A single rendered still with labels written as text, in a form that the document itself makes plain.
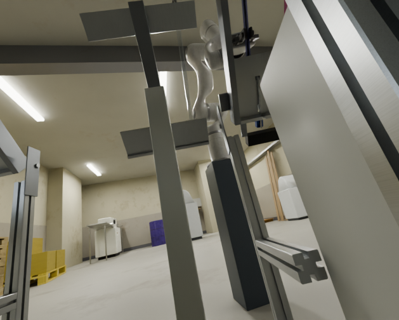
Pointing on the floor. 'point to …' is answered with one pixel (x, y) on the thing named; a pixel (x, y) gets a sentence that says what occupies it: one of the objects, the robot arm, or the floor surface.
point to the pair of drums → (157, 233)
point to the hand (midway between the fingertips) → (246, 34)
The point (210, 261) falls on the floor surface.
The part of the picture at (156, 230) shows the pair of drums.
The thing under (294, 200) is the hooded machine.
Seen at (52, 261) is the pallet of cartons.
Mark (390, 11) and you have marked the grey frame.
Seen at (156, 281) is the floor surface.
